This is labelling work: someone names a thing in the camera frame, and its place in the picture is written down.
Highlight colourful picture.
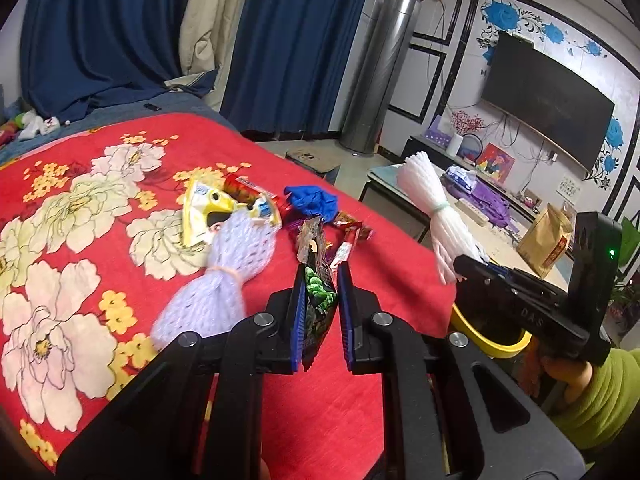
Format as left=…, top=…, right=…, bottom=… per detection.
left=475, top=142, right=516, bottom=182

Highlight grey tower air conditioner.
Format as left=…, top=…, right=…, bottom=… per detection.
left=339, top=0, right=422, bottom=157

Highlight pink dried flowers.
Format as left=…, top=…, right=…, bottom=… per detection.
left=450, top=108, right=486, bottom=137

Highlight brown paper bag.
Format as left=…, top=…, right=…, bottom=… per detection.
left=516, top=203, right=575, bottom=279

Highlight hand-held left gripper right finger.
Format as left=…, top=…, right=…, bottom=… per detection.
left=336, top=261, right=587, bottom=480

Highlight red sausage wrapper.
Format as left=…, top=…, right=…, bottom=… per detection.
left=223, top=174, right=293, bottom=213

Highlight yellow round bin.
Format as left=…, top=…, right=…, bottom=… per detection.
left=450, top=302, right=533, bottom=359

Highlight dark blue curtain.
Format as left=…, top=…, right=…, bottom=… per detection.
left=219, top=0, right=378, bottom=137
left=20, top=0, right=206, bottom=123

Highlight glass top coffee table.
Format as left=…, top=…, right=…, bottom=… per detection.
left=361, top=162, right=576, bottom=288

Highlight plush toys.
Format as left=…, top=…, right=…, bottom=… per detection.
left=0, top=104, right=69, bottom=144

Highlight white wall calendar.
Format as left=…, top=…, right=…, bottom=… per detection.
left=557, top=174, right=582, bottom=206

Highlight person's right hand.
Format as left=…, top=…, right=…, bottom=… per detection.
left=520, top=337, right=596, bottom=402

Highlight white foam net bundle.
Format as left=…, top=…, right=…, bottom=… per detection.
left=397, top=152, right=488, bottom=286

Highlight red white stick wrapper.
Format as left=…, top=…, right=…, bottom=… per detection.
left=327, top=230, right=362, bottom=269

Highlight purple box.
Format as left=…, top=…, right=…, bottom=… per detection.
left=424, top=115, right=454, bottom=147

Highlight blue fabric stool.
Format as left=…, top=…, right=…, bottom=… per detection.
left=285, top=147, right=342, bottom=182

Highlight blue white tissue pack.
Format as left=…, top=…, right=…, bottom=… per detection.
left=444, top=165, right=480, bottom=192

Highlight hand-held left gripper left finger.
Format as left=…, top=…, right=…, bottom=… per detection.
left=55, top=262, right=308, bottom=480

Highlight green potted plant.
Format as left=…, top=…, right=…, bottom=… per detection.
left=607, top=216, right=640, bottom=337

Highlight blue sofa cover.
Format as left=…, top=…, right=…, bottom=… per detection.
left=0, top=87, right=241, bottom=166

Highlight round framed ornament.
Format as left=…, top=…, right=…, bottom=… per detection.
left=462, top=135, right=484, bottom=164

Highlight red floral blanket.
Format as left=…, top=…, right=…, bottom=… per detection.
left=0, top=112, right=458, bottom=476

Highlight black green snack packet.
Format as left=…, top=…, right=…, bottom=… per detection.
left=295, top=217, right=341, bottom=373

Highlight beige curtain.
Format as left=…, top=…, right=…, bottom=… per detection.
left=164, top=0, right=260, bottom=111

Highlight black television stand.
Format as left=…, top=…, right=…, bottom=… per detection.
left=402, top=135, right=547, bottom=228

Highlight black wall television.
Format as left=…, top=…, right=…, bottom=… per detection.
left=481, top=31, right=616, bottom=173

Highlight purple plastic bag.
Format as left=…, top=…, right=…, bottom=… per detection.
left=442, top=175, right=513, bottom=229

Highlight yellow snack wrapper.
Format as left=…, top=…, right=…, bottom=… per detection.
left=181, top=176, right=282, bottom=249

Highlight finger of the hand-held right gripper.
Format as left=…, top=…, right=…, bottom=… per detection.
left=452, top=254, right=568, bottom=295

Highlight person's right forearm green sleeve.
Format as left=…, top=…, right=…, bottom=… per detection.
left=550, top=345, right=640, bottom=455

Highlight lavender foam net bundle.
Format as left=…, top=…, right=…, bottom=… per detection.
left=150, top=209, right=281, bottom=352

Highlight blue rubber glove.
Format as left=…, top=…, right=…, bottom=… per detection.
left=284, top=185, right=340, bottom=224

